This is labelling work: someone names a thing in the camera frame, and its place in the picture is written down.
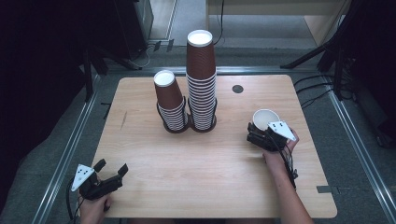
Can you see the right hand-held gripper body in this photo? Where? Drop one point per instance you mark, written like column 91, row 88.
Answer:
column 281, row 130

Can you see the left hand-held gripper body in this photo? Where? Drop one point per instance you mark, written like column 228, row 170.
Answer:
column 81, row 177

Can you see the white paper cup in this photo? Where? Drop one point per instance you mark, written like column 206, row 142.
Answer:
column 264, row 118

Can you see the black cup holder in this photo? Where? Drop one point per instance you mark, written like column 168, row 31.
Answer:
column 179, row 131
column 199, row 130

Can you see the tall stack of paper cups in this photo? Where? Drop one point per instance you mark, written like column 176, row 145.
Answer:
column 200, row 62

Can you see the person's right hand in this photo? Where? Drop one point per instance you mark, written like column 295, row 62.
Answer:
column 275, row 161

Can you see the person's left hand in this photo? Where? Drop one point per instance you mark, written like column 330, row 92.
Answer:
column 93, row 210

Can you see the round dark table grommet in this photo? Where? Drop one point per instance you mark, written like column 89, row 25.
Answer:
column 237, row 89

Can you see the person's legs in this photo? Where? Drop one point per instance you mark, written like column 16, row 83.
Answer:
column 186, row 221

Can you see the black tripod stand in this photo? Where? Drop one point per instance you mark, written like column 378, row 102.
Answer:
column 88, row 74
column 337, row 62

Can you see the short stack of paper cups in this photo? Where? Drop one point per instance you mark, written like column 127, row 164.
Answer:
column 168, row 93

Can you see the black curtain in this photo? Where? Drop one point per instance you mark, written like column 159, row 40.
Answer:
column 37, row 77

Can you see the light wooden desk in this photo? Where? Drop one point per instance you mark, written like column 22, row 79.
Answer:
column 320, row 25

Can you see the dark computer tower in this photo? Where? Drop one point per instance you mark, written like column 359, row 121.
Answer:
column 134, row 25

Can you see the metal floor rail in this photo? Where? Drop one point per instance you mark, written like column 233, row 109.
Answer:
column 67, row 155
column 358, row 146
column 258, row 70

